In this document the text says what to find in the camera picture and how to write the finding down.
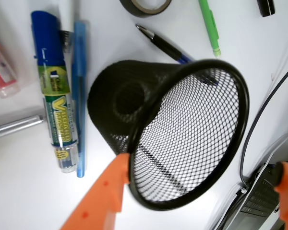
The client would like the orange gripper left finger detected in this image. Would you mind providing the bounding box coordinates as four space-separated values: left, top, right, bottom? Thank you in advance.
62 153 130 230

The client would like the dark blue black pen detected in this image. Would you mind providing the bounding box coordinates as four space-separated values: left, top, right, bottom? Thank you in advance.
135 23 219 87

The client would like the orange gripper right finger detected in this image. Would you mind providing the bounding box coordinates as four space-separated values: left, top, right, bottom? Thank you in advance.
273 162 288 230

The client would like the black laptop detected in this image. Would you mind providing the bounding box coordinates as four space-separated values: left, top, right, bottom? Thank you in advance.
215 134 288 230

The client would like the black mesh pen holder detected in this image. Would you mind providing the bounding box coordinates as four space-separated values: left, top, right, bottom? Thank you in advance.
87 59 249 211

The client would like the brown tape roll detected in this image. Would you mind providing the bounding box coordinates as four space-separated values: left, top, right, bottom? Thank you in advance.
120 0 171 17

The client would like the black cable on table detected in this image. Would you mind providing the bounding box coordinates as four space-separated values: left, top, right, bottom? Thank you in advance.
239 59 288 190

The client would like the silver metal pen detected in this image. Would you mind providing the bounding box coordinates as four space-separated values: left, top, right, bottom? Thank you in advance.
0 115 45 138

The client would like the green mechanical pencil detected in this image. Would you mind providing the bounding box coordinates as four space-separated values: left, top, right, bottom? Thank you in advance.
199 0 221 57

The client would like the black cap whiteboard marker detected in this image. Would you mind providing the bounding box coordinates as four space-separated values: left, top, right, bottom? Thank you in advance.
257 0 276 17

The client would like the light blue ballpoint pen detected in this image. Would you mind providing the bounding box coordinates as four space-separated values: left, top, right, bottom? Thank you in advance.
72 21 86 178

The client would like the blue cap whiteboard marker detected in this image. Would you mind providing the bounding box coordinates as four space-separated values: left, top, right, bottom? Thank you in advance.
31 11 79 173

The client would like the red cap whiteboard marker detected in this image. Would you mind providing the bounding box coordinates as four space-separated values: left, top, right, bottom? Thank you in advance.
0 48 20 98

